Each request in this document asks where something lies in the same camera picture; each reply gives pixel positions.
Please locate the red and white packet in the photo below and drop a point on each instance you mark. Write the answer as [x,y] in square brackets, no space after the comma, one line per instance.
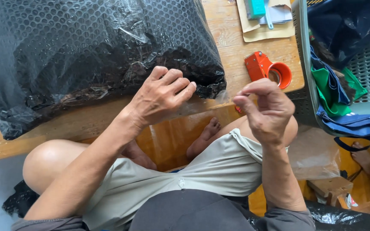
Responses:
[351,201]

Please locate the person's left hand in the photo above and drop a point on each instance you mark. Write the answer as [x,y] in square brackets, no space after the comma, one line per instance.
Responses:
[154,99]

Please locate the green cloth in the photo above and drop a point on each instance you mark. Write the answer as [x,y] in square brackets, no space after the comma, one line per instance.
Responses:
[328,93]

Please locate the teal plastic tool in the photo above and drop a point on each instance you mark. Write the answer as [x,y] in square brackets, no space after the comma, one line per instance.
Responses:
[255,8]

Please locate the small wooden stool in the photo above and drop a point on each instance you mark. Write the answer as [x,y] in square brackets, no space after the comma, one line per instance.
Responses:
[329,187]

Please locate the grey-green plastic basket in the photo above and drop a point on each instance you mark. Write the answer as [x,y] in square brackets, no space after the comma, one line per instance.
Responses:
[302,64]

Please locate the person's leg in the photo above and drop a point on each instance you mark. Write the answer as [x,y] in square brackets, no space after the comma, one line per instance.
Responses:
[50,163]
[204,138]

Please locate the light blue pen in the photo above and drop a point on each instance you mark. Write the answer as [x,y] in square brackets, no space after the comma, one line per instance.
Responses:
[269,21]

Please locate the person's right hand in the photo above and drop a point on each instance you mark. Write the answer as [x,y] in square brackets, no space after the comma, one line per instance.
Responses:
[273,115]

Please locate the black plastic bag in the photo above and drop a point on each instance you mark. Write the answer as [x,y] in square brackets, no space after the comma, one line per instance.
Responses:
[342,219]

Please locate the orange tape dispenser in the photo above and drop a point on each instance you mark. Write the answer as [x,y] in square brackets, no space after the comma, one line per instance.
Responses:
[258,66]

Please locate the beige shorts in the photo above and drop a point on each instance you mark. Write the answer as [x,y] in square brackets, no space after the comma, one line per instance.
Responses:
[204,170]

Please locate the clear plastic bag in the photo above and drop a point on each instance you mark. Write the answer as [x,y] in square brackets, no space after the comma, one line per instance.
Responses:
[313,157]

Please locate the white papers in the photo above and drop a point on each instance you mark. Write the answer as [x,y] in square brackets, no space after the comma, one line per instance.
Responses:
[281,14]

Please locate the brown paper envelope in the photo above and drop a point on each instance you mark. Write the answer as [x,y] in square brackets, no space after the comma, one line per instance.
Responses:
[268,33]

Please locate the dark feather duster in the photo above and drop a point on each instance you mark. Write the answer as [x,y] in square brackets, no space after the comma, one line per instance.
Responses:
[324,54]

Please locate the clear packing tape strip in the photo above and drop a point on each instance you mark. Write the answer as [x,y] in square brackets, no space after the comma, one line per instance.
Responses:
[217,98]

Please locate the dark grey shirt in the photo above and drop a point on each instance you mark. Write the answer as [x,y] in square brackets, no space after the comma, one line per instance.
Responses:
[191,211]

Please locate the black bubble wrap package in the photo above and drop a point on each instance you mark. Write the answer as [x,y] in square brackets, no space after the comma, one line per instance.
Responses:
[75,48]

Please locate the person's right leg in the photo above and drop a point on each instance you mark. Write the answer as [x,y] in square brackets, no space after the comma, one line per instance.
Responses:
[204,138]

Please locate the black bubble wrap scrap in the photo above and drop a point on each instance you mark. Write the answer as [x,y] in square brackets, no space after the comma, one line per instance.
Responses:
[21,199]

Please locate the dark navy bag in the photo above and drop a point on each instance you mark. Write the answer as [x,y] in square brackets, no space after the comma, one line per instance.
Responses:
[339,29]

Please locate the person's left leg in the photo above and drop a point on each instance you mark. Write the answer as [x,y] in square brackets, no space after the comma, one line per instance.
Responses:
[50,163]

